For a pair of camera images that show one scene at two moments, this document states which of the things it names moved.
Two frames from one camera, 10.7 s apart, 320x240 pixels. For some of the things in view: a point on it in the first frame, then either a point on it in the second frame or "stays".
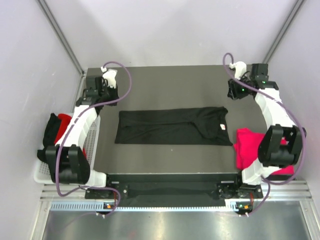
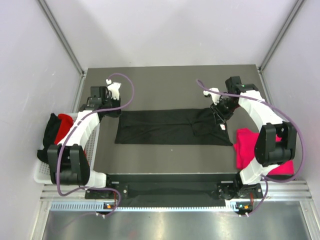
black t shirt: [197, 126] stays
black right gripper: [232, 93] to [220, 117]
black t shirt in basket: [49, 135] stays
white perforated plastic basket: [43, 173] stays
